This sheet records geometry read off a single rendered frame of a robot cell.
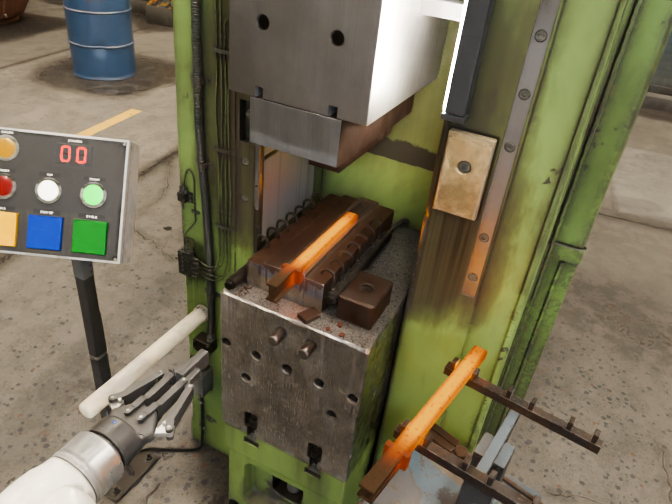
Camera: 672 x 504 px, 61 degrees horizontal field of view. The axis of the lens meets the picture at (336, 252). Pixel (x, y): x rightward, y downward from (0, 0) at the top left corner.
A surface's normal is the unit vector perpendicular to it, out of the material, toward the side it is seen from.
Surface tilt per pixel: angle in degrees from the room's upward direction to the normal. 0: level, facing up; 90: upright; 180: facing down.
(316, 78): 90
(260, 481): 90
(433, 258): 90
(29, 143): 60
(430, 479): 0
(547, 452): 0
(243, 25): 90
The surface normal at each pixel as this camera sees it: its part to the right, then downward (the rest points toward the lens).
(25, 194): 0.03, 0.05
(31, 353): 0.10, -0.84
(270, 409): -0.44, 0.45
